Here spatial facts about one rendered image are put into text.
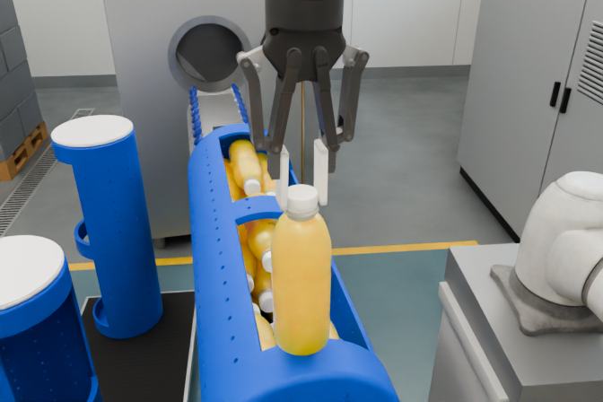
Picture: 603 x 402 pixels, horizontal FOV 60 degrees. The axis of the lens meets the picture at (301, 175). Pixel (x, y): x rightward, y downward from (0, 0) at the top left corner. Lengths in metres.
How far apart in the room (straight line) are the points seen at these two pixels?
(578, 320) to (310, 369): 0.57
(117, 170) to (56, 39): 4.10
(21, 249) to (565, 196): 1.17
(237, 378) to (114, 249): 1.42
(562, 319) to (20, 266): 1.13
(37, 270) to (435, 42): 5.21
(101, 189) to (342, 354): 1.39
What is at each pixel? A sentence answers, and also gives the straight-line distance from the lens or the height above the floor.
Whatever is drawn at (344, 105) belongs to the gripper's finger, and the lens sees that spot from 0.56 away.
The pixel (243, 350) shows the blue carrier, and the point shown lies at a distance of 0.77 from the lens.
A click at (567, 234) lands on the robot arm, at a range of 0.98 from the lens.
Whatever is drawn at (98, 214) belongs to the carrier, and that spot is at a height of 0.76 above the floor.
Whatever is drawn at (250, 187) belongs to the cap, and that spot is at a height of 1.17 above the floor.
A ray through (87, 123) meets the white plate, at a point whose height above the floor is 1.04.
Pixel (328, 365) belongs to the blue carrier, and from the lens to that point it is 0.73.
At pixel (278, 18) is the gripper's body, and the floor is 1.67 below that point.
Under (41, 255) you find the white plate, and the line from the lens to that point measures 1.37.
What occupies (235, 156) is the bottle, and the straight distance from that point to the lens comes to 1.34.
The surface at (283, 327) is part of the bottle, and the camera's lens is 0.68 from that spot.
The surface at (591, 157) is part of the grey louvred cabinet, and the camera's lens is 2.59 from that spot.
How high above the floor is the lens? 1.77
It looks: 28 degrees down
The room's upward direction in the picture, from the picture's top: straight up
